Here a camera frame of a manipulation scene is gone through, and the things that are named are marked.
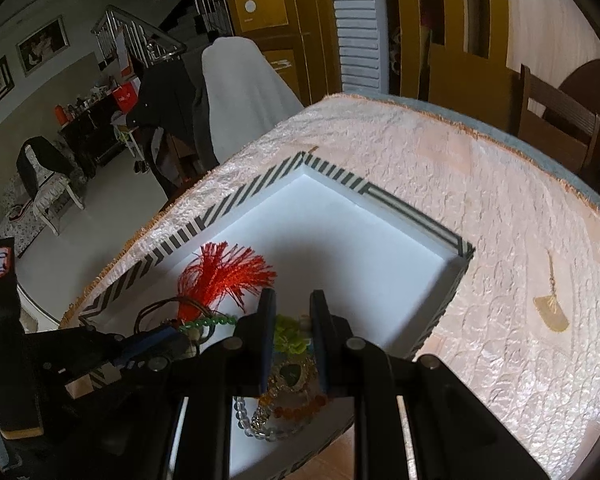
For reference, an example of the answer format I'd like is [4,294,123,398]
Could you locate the clear crystal bead bracelet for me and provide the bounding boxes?
[232,394,301,443]

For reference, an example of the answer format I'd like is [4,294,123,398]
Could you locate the black cord bracelet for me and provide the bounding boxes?
[133,296,202,336]

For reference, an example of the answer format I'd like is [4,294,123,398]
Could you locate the green bead bracelet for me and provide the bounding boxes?
[178,312,240,334]

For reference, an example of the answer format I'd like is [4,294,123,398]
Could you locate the colourful plastic chain bracelets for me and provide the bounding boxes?
[256,314,330,424]

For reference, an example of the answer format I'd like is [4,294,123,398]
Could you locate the red tassel gold charm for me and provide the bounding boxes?
[176,242,276,323]

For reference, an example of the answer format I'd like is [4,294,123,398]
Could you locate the gold fan pendant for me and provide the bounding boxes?
[533,252,569,333]

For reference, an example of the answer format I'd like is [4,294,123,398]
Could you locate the patterned white armchair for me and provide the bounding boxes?
[0,136,87,257]

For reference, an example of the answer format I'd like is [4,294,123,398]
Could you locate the white covered chair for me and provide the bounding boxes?
[201,37,303,164]

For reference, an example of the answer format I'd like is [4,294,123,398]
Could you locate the metal stair railing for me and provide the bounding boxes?
[92,6,187,66]

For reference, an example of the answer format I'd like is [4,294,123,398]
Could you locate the dark wooden chair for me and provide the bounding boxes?
[517,65,600,174]

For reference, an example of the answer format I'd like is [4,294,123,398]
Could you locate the framed picture upper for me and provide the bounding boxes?
[16,16,70,77]

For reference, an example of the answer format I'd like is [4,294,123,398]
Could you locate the white louvered panel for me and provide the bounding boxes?
[332,0,389,93]

